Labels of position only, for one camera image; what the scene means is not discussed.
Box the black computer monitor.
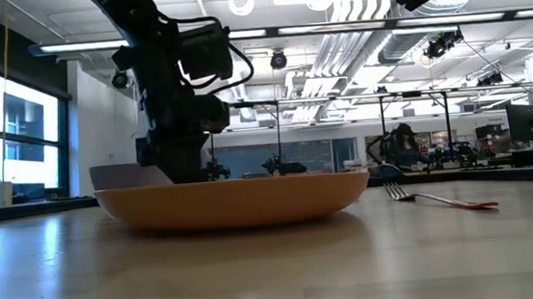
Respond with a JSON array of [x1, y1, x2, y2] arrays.
[[505, 101, 533, 145]]

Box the white cup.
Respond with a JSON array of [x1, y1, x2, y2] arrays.
[[0, 179, 15, 208]]

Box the orange plastic plate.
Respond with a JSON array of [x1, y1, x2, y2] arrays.
[[94, 166, 374, 241]]

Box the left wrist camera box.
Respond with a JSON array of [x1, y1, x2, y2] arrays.
[[175, 20, 236, 84]]

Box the black camera cable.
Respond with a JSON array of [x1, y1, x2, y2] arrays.
[[157, 3, 257, 100]]

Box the white ceiling ducts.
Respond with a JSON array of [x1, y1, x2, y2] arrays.
[[277, 0, 419, 124]]

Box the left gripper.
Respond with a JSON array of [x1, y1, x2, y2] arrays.
[[130, 87, 237, 189]]

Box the fork with orange handle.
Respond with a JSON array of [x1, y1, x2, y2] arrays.
[[383, 172, 501, 220]]

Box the person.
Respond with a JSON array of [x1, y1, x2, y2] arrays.
[[389, 121, 423, 169]]

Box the large window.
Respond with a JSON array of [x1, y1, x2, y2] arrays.
[[0, 65, 77, 204]]

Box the overhead beam with light strips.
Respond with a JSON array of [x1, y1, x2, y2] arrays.
[[27, 0, 533, 64]]

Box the white hanging ring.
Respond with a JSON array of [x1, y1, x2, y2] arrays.
[[227, 0, 256, 18]]

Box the background rig frame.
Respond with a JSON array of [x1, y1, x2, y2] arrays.
[[227, 83, 457, 182]]

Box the black ceiling camera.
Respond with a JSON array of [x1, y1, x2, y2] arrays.
[[269, 49, 288, 71], [423, 29, 466, 61], [109, 68, 130, 91]]

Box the yellow cable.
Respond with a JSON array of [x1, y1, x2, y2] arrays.
[[0, 15, 24, 184]]

